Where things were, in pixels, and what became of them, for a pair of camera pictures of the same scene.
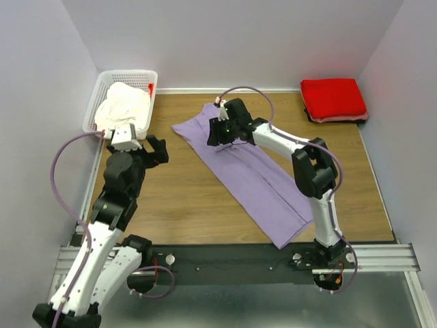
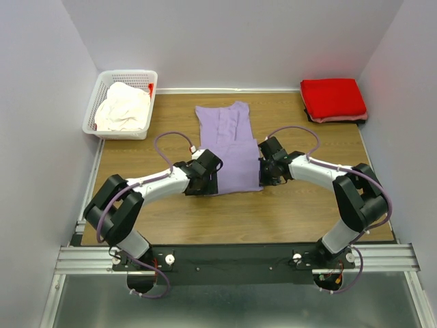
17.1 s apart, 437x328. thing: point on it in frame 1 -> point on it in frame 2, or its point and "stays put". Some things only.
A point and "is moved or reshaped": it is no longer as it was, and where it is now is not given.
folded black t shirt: x=358 y=121 stays put
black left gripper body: x=141 y=157 -> x=209 y=187
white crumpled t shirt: x=125 y=104 stays put
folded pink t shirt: x=319 y=120 stays put
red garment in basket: x=150 y=86 stays put
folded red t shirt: x=333 y=97 stays put
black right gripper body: x=225 y=130 -> x=266 y=175
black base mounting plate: x=227 y=264 stays put
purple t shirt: x=264 y=188 is moved or reshaped
